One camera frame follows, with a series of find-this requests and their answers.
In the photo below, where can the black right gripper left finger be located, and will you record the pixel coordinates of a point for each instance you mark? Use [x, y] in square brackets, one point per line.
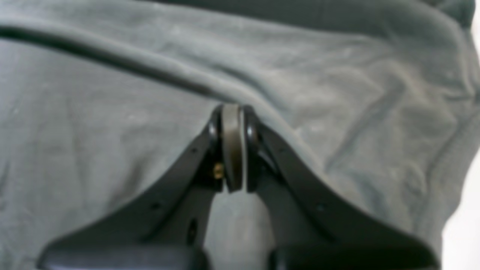
[165, 226]

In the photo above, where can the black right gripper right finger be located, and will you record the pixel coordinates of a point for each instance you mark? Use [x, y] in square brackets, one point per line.
[314, 228]

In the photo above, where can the dark grey t-shirt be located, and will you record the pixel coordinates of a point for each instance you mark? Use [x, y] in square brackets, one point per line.
[99, 97]

